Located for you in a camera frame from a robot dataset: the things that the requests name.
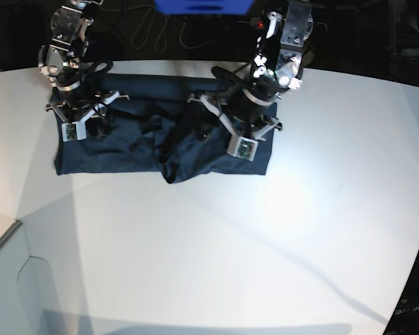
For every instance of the white power strip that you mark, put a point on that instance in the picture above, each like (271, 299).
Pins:
(257, 23)

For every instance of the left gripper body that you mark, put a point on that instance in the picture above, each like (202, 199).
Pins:
(215, 105)

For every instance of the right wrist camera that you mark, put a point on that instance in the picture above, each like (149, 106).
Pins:
(74, 131)

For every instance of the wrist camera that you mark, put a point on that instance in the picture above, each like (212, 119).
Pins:
(74, 131)
(242, 147)

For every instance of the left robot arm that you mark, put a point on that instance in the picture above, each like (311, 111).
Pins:
(276, 68)

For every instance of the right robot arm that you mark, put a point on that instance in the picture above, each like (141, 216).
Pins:
(62, 60)

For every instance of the blue plastic box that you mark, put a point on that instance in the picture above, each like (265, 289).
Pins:
(203, 7)

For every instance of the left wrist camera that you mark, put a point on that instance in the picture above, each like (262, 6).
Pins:
(242, 147)

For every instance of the navy blue t-shirt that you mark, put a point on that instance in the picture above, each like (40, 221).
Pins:
(157, 130)

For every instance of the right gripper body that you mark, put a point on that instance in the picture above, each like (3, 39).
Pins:
(81, 116)

